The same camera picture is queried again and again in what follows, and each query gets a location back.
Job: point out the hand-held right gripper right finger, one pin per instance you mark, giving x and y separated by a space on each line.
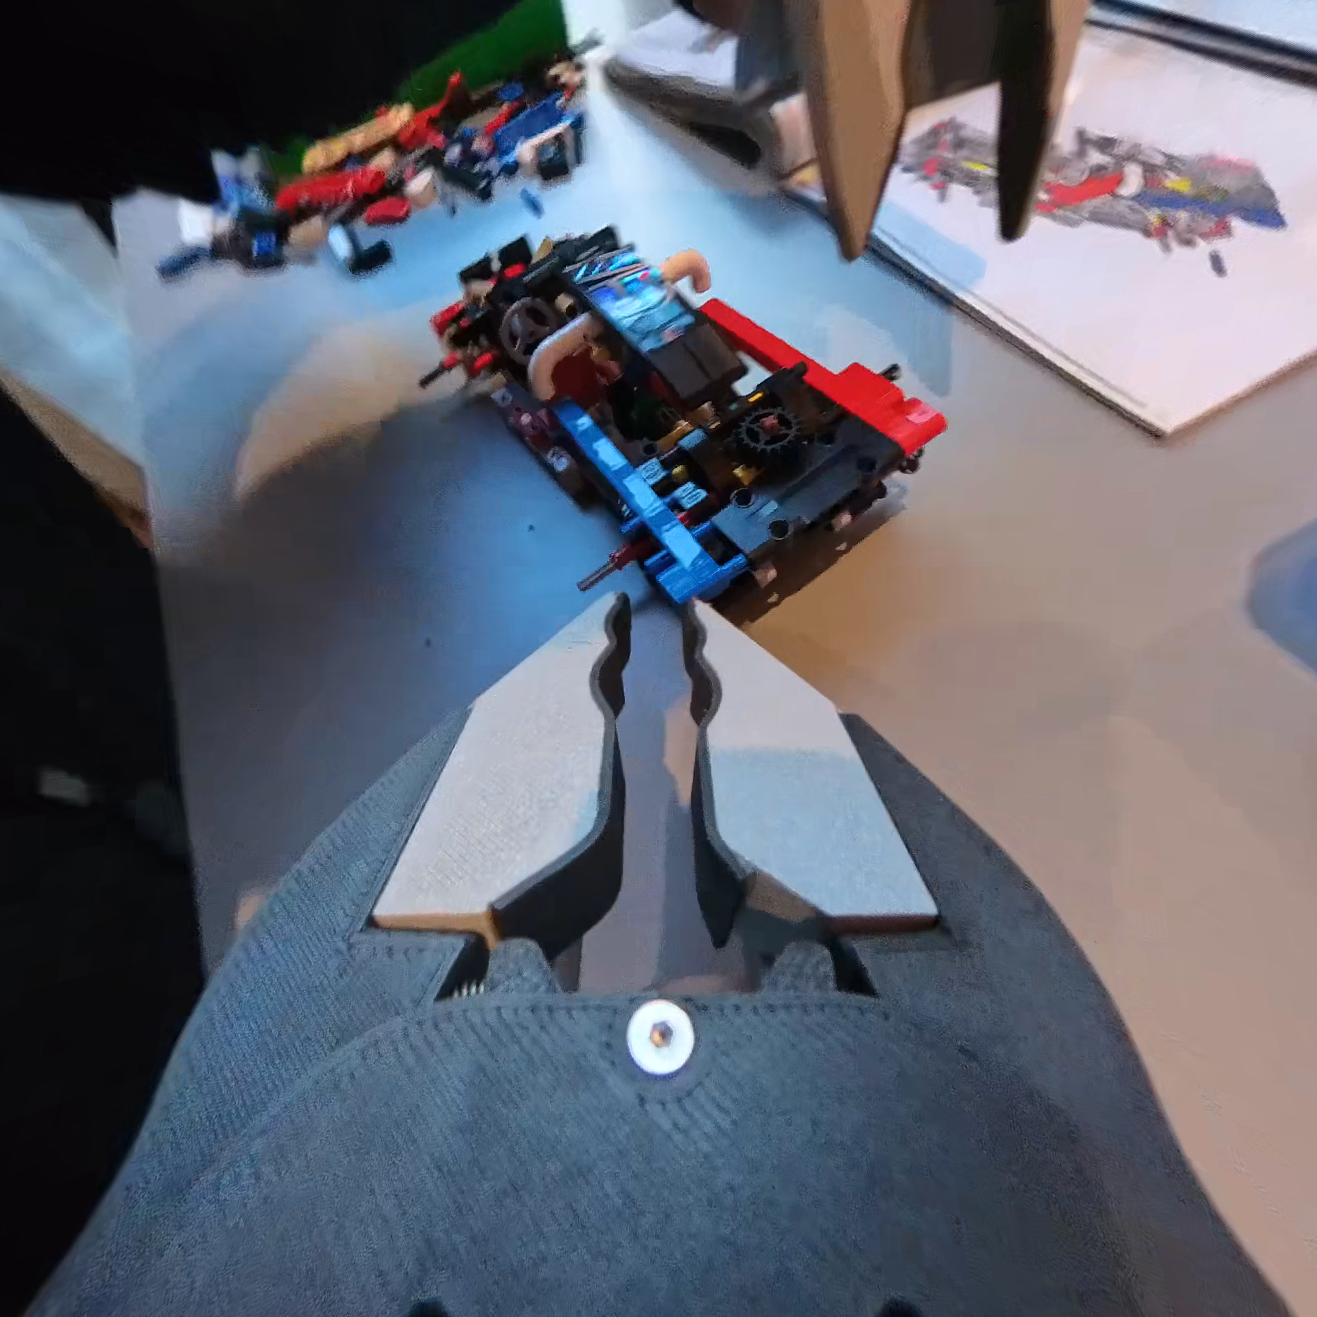
812 812

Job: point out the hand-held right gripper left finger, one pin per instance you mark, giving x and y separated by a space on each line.
514 803

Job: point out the person's left forearm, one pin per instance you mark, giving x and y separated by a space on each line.
205 82

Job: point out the grey desk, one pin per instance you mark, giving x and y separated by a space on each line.
1080 668

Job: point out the instruction booklet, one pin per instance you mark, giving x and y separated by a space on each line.
1111 309

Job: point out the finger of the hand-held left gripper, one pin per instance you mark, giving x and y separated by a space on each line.
1028 102
853 124

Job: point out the green storage bin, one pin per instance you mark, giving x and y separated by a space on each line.
514 45

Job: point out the toy brick car model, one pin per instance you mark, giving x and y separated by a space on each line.
668 524

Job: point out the pile of loose toy bricks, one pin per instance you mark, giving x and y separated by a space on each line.
338 185

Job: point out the wooden side table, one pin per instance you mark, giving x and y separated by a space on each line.
61 431

